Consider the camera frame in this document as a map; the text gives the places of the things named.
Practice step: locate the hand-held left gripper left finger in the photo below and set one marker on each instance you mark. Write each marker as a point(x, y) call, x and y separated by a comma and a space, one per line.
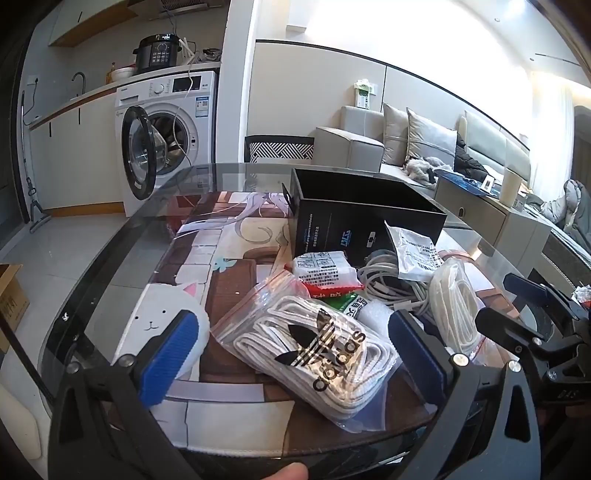
point(171, 355)

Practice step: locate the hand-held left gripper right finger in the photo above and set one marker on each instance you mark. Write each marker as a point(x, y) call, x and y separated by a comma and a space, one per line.
point(415, 353)

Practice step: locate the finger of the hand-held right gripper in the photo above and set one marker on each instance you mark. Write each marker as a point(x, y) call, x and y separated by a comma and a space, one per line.
point(503, 325)
point(526, 290)

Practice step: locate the green and white packet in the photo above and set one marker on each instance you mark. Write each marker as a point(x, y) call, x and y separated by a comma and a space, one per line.
point(351, 302)

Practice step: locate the zip bag of white laces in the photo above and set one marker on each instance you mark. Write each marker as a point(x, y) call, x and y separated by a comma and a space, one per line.
point(323, 360)

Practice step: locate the clear printed plastic bag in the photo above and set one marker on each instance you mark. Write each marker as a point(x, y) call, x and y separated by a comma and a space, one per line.
point(415, 254)

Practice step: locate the red and white packet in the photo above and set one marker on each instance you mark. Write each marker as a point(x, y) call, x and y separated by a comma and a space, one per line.
point(323, 272)

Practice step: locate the black cardboard box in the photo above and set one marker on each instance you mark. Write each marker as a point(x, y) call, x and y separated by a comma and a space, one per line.
point(323, 217)

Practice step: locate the person's left hand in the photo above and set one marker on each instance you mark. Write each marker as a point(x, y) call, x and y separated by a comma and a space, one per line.
point(286, 471)

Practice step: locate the bubble wrap piece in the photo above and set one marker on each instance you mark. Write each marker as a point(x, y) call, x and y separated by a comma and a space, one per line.
point(375, 319)

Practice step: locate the orange snack packet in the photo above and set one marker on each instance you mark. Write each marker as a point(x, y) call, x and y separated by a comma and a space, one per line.
point(582, 295)

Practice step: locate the grey drawer cabinet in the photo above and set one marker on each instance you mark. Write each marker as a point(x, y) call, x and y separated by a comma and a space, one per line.
point(489, 217)

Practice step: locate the grey puffer jacket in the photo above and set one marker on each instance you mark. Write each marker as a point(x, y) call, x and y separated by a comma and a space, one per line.
point(570, 207)

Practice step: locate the white cylindrical cup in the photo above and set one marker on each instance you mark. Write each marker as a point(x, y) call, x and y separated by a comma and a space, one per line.
point(510, 189)

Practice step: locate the small white card stand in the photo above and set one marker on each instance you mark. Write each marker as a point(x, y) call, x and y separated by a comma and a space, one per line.
point(488, 182)

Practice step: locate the blue mat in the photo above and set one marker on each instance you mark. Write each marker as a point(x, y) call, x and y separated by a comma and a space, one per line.
point(461, 182)

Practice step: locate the printed table mat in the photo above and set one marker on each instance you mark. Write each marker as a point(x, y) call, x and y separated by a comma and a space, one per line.
point(240, 240)

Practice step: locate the red box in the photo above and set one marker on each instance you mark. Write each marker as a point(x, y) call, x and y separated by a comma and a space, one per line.
point(178, 217)

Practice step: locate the black jacket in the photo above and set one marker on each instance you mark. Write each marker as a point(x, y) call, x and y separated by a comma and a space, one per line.
point(468, 159)

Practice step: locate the grey fluffy cloth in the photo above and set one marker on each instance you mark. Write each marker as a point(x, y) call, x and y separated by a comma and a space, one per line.
point(422, 168)

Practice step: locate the brown cardboard box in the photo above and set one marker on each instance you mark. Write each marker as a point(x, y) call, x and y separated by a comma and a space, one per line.
point(11, 304)

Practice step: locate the grey cushion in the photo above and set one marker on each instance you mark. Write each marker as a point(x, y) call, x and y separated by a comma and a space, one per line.
point(395, 136)
point(429, 138)

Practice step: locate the grey sofa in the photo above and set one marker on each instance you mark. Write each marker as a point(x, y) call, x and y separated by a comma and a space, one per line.
point(355, 147)

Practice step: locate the floor mop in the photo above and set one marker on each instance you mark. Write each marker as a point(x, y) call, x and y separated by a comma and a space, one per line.
point(27, 175)

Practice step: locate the black and white patterned chair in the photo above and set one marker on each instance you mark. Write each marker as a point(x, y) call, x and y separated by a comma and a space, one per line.
point(279, 150)

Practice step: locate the kitchen counter cabinet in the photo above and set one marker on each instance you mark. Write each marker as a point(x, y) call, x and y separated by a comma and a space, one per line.
point(78, 138)

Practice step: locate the white washing machine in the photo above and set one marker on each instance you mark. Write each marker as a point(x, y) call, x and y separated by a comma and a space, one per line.
point(194, 120)

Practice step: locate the white bowl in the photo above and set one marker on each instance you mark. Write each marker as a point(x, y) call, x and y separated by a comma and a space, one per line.
point(122, 74)

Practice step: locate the kitchen faucet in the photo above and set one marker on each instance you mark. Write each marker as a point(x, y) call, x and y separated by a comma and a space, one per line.
point(82, 78)

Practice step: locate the black pressure cooker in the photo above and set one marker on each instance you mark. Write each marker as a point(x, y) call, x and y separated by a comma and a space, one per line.
point(157, 53)

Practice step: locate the wall tissue holder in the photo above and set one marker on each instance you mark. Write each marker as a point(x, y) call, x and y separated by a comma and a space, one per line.
point(364, 94)

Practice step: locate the wall cupboard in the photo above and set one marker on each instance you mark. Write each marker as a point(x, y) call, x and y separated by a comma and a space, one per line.
point(92, 18)

